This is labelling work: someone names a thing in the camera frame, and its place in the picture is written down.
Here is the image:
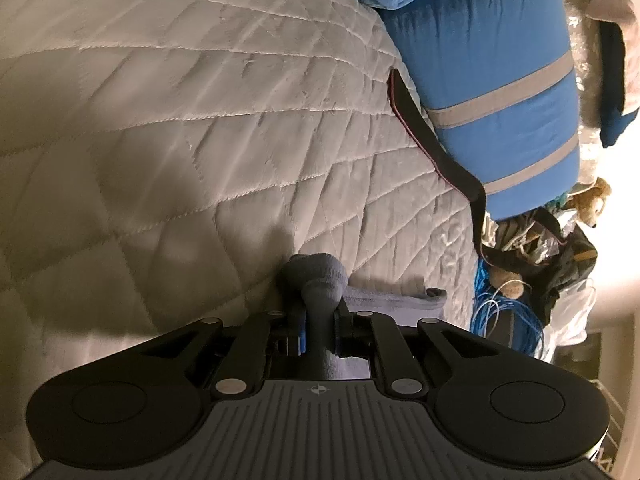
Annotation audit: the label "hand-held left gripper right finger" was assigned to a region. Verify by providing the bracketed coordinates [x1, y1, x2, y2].
[334, 300, 501, 401]

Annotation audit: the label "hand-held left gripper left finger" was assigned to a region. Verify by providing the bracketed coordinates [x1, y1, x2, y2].
[140, 310, 307, 401]

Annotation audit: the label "grey-blue pants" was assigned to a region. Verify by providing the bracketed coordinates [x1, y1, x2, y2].
[277, 252, 448, 381]

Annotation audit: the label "black shoulder bag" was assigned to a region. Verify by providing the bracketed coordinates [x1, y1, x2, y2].
[387, 67, 598, 311]

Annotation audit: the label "tan plush toy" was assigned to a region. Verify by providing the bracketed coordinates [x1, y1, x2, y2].
[489, 266, 526, 301]

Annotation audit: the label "white plastic bag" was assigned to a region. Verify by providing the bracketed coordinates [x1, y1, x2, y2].
[542, 277, 601, 366]

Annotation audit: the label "grey quilted bedspread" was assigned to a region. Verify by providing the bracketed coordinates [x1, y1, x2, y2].
[0, 0, 481, 461]

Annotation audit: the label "brown teddy bear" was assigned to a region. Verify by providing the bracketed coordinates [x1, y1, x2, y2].
[564, 177, 613, 230]

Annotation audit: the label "dark blue cloth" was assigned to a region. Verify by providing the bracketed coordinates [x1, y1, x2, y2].
[600, 25, 640, 150]

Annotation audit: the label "blue cable coil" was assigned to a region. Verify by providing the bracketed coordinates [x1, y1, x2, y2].
[470, 257, 546, 361]

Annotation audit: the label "white cable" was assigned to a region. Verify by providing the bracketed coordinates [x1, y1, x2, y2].
[486, 282, 532, 321]

